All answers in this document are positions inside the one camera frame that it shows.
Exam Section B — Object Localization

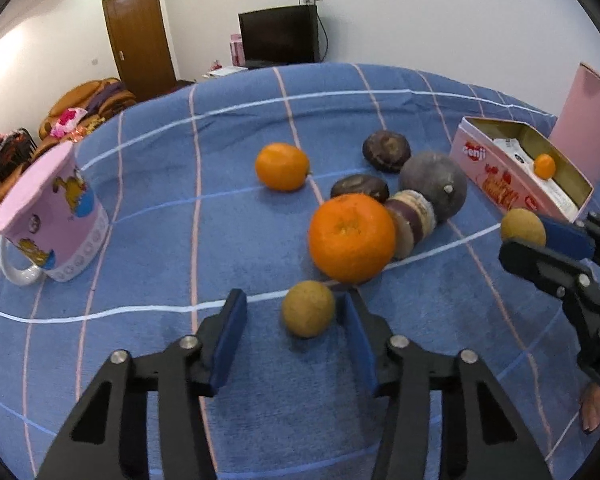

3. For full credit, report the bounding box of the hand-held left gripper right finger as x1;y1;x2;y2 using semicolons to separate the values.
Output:
341;291;553;480

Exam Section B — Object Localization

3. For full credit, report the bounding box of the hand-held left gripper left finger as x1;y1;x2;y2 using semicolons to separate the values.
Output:
35;288;248;480

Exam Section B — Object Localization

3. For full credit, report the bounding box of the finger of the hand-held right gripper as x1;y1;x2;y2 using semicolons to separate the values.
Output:
542;211;600;278
499;239;597;306

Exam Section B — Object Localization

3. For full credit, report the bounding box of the brown longan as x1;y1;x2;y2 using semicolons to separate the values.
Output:
281;280;336;338
500;208;547;248

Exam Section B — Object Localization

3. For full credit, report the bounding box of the tiny orange kumquat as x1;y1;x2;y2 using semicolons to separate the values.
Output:
533;154;557;180

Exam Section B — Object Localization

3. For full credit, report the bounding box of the large orange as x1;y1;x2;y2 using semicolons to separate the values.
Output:
308;195;397;284

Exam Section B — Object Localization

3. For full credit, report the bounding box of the pink tin box with lid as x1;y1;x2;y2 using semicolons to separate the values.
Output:
450;62;600;225

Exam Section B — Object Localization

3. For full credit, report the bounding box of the person's right hand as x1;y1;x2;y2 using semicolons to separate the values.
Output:
579;382;600;434

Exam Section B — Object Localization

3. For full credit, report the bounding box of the white packet with black label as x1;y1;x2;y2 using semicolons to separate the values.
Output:
490;137;581;221

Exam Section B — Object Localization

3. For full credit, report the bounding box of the blue plaid blanket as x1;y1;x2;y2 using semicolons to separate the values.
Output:
0;62;600;480

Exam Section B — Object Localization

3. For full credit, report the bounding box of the grey round fruit with stem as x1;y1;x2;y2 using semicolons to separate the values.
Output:
398;151;468;223

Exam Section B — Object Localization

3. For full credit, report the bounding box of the dark water chestnut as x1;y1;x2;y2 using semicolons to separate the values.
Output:
330;174;390;204

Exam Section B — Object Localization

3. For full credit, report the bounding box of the small orange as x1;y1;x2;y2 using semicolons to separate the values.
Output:
255;143;313;192

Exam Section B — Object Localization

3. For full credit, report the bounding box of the dark wrinkled passion fruit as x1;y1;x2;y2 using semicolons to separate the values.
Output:
362;130;412;173

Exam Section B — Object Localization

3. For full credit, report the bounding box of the pink cartoon mug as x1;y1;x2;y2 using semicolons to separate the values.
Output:
0;140;111;287

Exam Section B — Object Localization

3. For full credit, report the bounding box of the white flat box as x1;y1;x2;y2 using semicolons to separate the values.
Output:
200;64;249;80

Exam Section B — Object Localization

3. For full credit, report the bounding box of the purple cloth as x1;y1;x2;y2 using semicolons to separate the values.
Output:
86;82;125;117

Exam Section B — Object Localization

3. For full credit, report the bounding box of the brown leather sofa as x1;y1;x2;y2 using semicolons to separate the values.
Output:
38;78;137;153
0;167;26;211

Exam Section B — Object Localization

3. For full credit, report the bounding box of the pink carton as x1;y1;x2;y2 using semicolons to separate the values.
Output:
229;33;246;67

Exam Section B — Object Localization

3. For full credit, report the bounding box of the black television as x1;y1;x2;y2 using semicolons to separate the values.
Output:
238;5;321;67

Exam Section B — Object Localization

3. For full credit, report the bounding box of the brown wooden door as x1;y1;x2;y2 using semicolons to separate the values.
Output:
102;0;177;101

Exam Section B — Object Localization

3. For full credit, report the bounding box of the black power cable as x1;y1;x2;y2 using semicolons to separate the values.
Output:
316;4;330;62

